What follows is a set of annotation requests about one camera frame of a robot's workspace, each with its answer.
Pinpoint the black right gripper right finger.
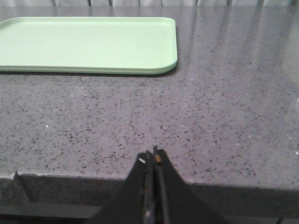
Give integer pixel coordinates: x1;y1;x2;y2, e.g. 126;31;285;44
153;146;229;224

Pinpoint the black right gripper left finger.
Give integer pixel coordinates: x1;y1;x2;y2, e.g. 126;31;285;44
87;152;152;224

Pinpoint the light green plastic tray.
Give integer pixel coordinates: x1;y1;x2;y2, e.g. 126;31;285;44
0;17;178;75

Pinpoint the grey pleated curtain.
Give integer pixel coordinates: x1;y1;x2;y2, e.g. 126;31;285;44
0;0;299;7

